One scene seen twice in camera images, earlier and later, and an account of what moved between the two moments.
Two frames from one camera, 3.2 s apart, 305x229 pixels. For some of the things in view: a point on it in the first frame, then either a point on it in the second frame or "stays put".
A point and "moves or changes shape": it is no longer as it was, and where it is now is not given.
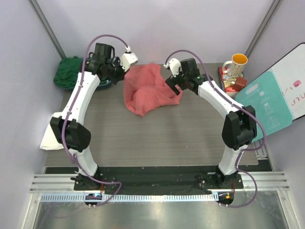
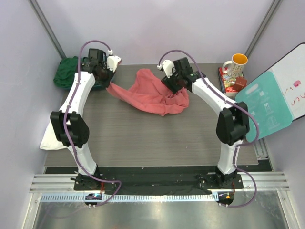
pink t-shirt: [145, 89] moves or changes shape
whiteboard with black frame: [289, 71] stays put
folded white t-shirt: [50, 141] stays put
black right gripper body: [180, 80] stays put
